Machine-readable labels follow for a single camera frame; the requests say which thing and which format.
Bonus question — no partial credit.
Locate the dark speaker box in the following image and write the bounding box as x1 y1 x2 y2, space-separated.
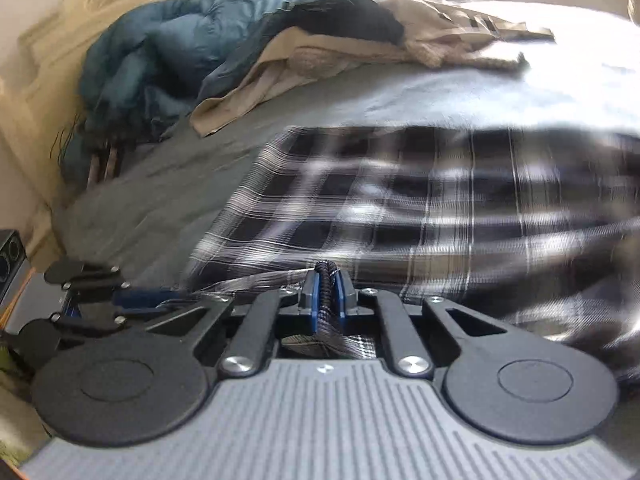
0 230 28 311

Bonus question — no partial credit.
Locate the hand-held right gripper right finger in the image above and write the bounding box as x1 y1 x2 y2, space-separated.
336 272 506 377

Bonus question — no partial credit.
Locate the checked beige knit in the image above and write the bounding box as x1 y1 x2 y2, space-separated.
287 45 353 81

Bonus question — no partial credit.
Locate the pinkish knitted sweater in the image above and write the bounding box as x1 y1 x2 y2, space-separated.
405 35 530 73

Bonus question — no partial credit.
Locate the cream carved headboard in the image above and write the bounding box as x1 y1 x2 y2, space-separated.
0 0 296 211

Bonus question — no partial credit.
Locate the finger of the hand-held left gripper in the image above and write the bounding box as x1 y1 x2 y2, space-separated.
44 260 183 303
50 302 183 333

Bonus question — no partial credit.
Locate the pink slipper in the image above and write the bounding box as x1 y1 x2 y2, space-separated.
87 141 109 186
107 140 123 181

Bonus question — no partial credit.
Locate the dark garment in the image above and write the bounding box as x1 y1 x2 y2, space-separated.
292 0 406 46

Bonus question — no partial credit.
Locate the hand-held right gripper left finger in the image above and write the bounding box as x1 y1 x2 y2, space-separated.
145 270 323 377

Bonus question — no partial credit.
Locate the blue duvet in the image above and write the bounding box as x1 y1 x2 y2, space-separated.
60 0 396 181

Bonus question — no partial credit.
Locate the dark plaid shirt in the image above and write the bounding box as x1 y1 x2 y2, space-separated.
185 125 640 386

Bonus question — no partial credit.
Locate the beige cloth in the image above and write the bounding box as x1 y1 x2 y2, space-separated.
190 27 361 137

